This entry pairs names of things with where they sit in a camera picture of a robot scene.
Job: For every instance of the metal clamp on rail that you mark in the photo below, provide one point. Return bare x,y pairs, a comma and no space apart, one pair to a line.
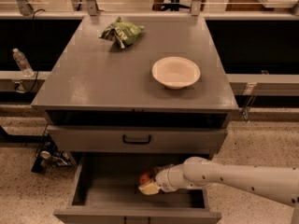
248,92

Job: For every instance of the white paper bowl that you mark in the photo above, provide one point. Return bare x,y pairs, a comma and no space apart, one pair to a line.
176,72

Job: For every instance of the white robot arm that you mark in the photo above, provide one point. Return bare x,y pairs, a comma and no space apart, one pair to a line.
279,184

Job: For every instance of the black drawer handle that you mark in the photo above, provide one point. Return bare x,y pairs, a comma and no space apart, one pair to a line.
136,141

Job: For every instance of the closed top grey drawer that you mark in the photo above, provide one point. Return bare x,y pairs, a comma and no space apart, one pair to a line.
163,140

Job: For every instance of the red apple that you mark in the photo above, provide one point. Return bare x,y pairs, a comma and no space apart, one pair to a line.
146,177

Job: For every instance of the open middle grey drawer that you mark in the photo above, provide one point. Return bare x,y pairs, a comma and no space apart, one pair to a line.
106,192

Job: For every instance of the grey drawer cabinet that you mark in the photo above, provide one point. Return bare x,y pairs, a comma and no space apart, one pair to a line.
96,83

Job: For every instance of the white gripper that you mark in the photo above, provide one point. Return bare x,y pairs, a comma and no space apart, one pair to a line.
163,177

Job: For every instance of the clear plastic water bottle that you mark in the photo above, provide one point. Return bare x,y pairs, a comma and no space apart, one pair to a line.
23,63

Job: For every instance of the green chip bag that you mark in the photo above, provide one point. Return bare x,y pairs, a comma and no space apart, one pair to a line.
125,33

